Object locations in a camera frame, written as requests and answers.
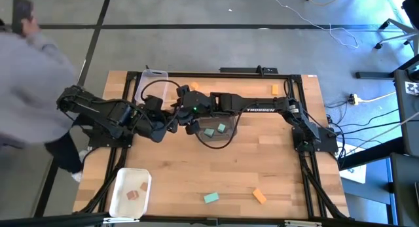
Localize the black floor cable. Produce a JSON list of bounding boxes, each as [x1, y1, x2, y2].
[[327, 102, 400, 136]]

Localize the dark phone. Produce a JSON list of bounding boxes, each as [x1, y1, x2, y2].
[[12, 0, 33, 35]]

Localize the black mount bar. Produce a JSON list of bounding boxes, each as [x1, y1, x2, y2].
[[219, 65, 279, 75]]

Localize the thin white floor cable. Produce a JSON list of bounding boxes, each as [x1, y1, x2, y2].
[[270, 0, 359, 50]]

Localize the printed marker paper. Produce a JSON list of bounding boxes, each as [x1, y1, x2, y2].
[[405, 81, 419, 96]]

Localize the person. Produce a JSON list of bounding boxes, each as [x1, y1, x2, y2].
[[0, 22, 89, 184]]

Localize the grey floor cable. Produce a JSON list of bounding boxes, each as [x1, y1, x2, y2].
[[343, 111, 419, 156]]

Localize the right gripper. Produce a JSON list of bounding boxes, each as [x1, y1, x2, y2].
[[175, 84, 213, 135]]

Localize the black rig beam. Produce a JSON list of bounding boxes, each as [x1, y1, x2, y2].
[[0, 212, 419, 227]]

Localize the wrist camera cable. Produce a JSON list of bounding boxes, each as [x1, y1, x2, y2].
[[139, 79, 184, 105], [194, 111, 245, 150]]

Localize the person's hand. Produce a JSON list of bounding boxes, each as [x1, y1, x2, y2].
[[21, 17, 42, 37]]

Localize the clear plastic container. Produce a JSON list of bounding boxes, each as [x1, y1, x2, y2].
[[134, 69, 170, 105]]

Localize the black aluminium table frame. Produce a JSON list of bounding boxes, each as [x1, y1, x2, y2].
[[73, 67, 350, 221]]

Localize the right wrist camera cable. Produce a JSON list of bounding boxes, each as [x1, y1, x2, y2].
[[194, 111, 245, 150]]

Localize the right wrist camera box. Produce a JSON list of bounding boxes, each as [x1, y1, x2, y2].
[[175, 109, 191, 126]]

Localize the white plastic container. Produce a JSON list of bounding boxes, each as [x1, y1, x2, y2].
[[108, 167, 152, 219]]

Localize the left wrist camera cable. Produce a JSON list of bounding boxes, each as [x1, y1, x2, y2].
[[139, 79, 184, 105]]

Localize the black desk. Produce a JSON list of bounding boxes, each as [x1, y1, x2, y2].
[[392, 55, 419, 158]]

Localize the smoky grey plastic container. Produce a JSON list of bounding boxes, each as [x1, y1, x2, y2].
[[194, 114, 238, 143]]

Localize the white power cable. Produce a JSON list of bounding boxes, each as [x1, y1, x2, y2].
[[358, 91, 397, 103]]

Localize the office chair base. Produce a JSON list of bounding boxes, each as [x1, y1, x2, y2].
[[374, 19, 419, 54]]

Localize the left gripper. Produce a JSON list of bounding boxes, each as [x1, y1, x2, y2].
[[139, 95, 168, 144]]

